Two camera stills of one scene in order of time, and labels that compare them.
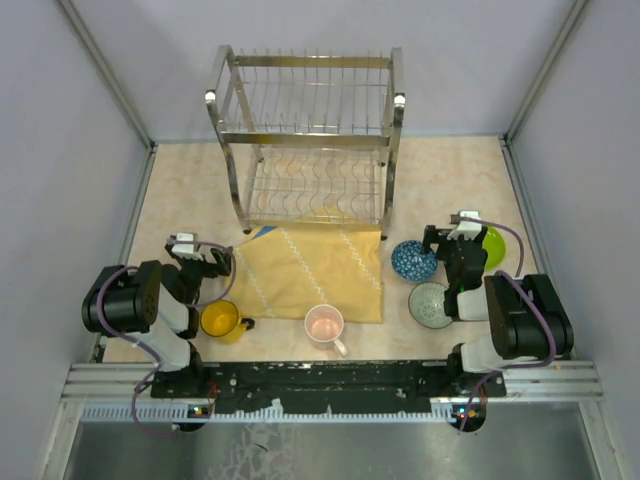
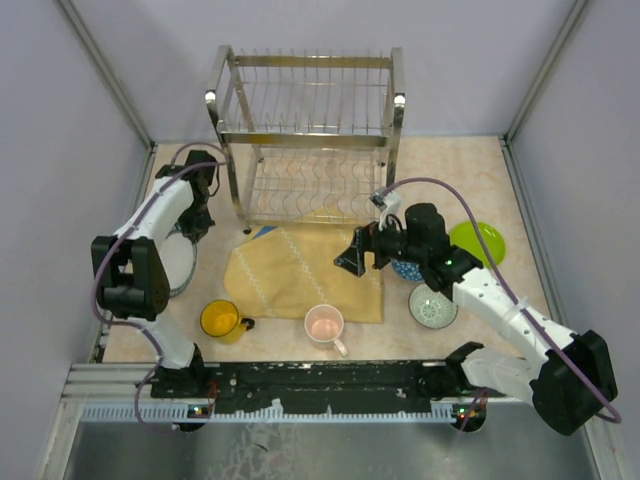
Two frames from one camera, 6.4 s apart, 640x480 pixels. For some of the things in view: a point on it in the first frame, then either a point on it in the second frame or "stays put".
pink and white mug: [325, 323] stays put
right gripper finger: [433, 235] -> [353, 258]
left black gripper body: [193, 271] -> [196, 219]
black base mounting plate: [294, 388] stays put
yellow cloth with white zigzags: [327, 257] stays put
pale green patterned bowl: [426, 304] stays put
